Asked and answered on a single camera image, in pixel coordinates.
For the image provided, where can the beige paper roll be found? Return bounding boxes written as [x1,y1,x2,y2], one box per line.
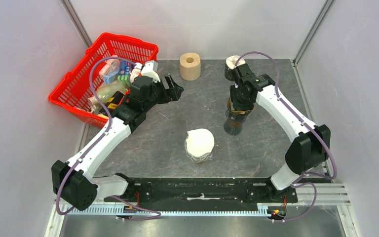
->
[180,52,201,81]

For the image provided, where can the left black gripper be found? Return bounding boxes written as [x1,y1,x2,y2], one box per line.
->
[143,74,184,112]

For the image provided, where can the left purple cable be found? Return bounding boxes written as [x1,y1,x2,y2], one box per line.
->
[55,57,162,222]

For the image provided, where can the white bottle in basket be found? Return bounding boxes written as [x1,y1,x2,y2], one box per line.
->
[130,63,144,83]

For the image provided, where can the pale green liquid bottle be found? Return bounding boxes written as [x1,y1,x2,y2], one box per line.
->
[88,80,131,114]

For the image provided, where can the blue snack box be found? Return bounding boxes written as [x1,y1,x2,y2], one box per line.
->
[117,61,134,83]

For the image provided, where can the black wrapped paper roll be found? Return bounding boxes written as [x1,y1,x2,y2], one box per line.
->
[225,55,246,82]

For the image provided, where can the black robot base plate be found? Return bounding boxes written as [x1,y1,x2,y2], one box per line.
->
[120,177,298,211]

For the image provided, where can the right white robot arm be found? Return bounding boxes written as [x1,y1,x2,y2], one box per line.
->
[224,62,331,202]

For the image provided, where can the brown paper coffee filter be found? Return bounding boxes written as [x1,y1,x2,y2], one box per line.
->
[227,97,253,115]

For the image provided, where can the pink white packet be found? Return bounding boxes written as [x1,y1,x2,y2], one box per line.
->
[98,59,120,78]

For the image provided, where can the dark glass carafe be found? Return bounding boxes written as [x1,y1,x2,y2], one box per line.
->
[223,119,242,136]

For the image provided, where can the small glass server cup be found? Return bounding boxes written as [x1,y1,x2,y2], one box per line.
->
[190,157,209,164]

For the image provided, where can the black yellow package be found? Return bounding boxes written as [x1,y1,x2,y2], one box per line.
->
[97,91,124,117]

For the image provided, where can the red plastic shopping basket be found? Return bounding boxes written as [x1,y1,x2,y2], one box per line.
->
[48,33,159,128]

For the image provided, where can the dark smoked plastic dripper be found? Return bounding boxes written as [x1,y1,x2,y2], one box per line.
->
[226,109,249,123]

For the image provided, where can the aluminium slotted rail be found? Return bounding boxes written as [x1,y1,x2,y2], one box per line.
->
[69,184,351,218]

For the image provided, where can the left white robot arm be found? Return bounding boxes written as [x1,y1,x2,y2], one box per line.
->
[51,74,184,211]

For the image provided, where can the white paper coffee filter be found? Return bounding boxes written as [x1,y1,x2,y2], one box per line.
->
[185,128,215,158]

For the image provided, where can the clear glass dripper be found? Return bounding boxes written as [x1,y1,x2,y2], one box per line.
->
[185,143,214,164]

